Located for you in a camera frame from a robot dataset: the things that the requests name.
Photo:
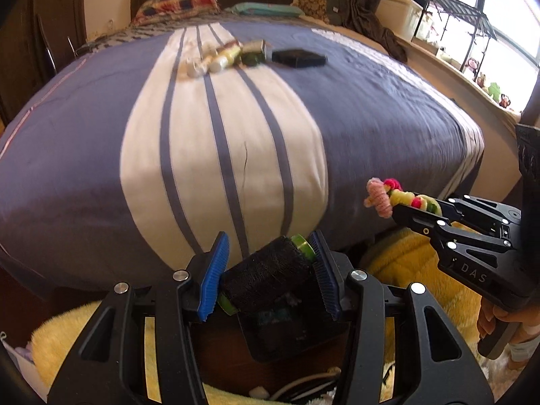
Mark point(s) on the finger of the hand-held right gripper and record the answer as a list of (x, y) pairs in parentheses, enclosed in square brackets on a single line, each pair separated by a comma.
[(422, 221), (485, 213)]

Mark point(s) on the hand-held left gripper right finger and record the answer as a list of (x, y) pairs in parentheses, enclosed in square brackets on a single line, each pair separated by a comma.
[(322, 280)]

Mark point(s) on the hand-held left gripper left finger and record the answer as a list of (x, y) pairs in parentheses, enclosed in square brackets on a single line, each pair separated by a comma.
[(215, 276)]

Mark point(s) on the pink yellow pipe cleaner craft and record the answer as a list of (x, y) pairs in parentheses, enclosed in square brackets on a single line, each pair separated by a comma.
[(379, 200)]

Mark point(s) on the black thread spool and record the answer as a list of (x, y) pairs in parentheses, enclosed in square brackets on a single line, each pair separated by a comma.
[(265, 274)]

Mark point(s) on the person's right forearm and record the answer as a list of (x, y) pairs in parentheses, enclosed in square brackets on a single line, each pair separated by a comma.
[(523, 346)]

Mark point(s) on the person's right hand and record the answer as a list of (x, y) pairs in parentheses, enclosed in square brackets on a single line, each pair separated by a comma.
[(487, 320)]

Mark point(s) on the green plush toy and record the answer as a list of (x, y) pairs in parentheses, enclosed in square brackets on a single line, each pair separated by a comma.
[(494, 89)]

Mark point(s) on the pink toy figure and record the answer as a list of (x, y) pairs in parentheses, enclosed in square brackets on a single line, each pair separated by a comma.
[(473, 64)]

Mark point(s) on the window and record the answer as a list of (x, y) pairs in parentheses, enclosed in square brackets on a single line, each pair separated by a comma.
[(514, 38)]

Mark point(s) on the black metal rack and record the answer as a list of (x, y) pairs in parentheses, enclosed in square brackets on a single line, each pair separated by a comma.
[(460, 17)]

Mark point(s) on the flat black box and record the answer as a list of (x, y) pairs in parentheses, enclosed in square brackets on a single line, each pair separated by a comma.
[(299, 58)]

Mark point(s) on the white storage box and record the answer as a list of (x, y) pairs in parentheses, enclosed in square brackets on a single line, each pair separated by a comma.
[(398, 17)]

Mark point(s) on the yellow bottle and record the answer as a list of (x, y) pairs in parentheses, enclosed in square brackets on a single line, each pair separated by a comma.
[(225, 57)]

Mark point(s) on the green round item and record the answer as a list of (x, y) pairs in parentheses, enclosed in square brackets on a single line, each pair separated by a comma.
[(249, 59)]

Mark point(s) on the dark brown curtain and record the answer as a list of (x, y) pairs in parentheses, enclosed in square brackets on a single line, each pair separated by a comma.
[(363, 4)]

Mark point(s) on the beige can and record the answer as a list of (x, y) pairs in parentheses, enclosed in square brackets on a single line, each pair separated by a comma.
[(255, 46)]

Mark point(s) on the brown floral cushion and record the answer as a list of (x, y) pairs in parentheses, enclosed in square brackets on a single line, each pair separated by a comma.
[(312, 2)]

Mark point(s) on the teal pillow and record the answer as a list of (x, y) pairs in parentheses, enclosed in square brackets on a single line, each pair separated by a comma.
[(263, 9)]

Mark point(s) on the red patterned pillow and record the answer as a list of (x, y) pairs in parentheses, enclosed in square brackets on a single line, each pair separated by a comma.
[(177, 6)]

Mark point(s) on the dark wooden wardrobe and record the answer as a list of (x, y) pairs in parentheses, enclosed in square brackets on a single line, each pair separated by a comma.
[(25, 29)]

